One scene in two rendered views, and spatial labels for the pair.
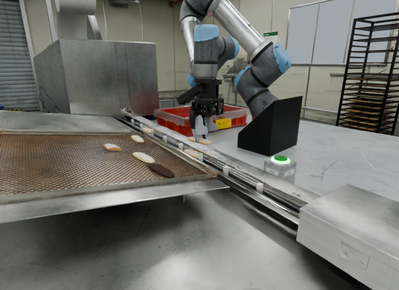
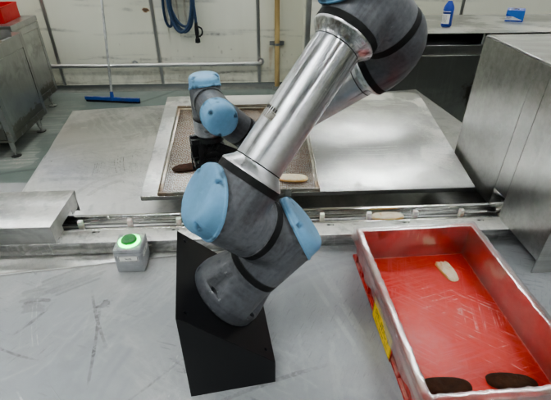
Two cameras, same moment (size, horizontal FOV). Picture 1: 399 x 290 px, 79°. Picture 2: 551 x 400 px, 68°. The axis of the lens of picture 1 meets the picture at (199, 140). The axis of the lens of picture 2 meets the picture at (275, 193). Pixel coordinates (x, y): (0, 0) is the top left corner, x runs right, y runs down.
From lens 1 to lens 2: 1.67 m
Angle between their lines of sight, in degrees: 105
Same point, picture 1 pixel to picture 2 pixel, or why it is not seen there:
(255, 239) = (108, 209)
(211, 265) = (118, 188)
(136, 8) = not seen: outside the picture
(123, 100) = (502, 176)
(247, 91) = not seen: hidden behind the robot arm
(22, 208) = (169, 120)
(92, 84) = (485, 121)
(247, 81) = not seen: hidden behind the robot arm
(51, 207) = (165, 126)
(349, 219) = (44, 197)
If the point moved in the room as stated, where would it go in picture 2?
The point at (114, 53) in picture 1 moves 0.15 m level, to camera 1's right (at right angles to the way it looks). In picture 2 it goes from (528, 84) to (522, 102)
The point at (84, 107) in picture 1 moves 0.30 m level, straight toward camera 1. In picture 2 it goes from (466, 149) to (375, 144)
